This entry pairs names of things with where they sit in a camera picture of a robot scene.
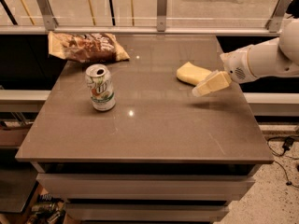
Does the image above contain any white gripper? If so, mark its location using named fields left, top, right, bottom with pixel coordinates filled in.
left=192, top=45, right=258, bottom=97

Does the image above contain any yellow sponge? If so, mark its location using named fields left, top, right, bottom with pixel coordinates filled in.
left=177, top=62, right=211, bottom=86

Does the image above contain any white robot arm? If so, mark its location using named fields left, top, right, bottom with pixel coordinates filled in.
left=192, top=19, right=299, bottom=97

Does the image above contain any glass railing with metal posts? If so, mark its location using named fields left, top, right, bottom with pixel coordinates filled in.
left=0, top=0, right=293, bottom=36

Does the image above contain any green white soda can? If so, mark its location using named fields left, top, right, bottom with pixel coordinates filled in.
left=85, top=64, right=116, bottom=111

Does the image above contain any brown chip bag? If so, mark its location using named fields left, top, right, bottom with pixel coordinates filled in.
left=48, top=32, right=130, bottom=63

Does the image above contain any grey upper drawer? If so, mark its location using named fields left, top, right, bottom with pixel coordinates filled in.
left=37, top=174, right=254, bottom=201

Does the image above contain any grey drawer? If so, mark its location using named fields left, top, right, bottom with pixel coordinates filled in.
left=66, top=203, right=228, bottom=222
left=37, top=174, right=254, bottom=201

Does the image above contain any grey lower drawer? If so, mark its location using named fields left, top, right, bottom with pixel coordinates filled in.
left=66, top=203, right=228, bottom=222

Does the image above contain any cardboard box with items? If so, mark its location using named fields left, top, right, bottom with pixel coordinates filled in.
left=0, top=184, right=82, bottom=224

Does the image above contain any black cable with adapter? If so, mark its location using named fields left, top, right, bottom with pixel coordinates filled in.
left=266, top=135, right=299, bottom=189

